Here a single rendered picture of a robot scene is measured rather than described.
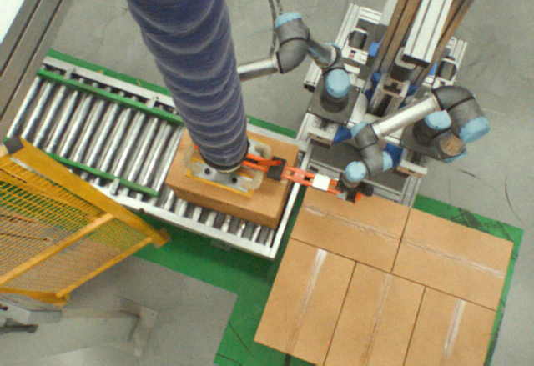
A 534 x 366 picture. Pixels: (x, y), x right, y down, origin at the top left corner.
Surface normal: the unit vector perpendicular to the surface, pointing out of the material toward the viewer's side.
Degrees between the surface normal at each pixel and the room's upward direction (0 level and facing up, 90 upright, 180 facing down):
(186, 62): 78
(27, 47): 90
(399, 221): 0
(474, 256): 0
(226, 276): 0
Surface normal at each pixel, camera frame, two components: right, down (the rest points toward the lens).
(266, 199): -0.02, -0.25
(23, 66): 0.94, 0.33
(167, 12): 0.14, 0.87
